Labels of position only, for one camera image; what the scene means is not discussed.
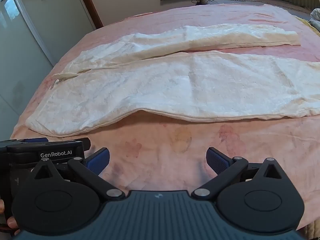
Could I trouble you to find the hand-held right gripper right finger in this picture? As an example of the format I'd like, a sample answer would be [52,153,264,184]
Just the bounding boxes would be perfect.
[191,147,285,201]

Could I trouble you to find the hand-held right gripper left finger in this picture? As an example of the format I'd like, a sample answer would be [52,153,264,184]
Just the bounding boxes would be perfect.
[32,147,126,202]

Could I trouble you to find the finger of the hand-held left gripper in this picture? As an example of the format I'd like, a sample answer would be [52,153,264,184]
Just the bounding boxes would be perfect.
[0,137,91,161]

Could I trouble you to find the white fleece pants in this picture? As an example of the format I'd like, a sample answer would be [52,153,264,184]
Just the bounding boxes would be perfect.
[25,24,320,138]

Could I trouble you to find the person's left hand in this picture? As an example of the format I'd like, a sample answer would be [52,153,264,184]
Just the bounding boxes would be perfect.
[0,198,18,230]

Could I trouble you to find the pink floral blanket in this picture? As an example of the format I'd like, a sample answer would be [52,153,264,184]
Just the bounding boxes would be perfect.
[10,3,320,230]

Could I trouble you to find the frosted glass wardrobe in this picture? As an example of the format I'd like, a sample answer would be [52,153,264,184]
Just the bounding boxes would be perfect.
[0,0,97,140]

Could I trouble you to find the grey striped pillow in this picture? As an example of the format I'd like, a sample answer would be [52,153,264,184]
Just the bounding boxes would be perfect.
[204,0,313,13]

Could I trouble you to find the pile of light clothes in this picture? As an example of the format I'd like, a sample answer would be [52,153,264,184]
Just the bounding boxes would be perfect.
[295,8,320,35]

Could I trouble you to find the brown wooden door frame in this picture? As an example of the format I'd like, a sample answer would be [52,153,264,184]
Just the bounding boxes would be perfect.
[74,0,104,29]

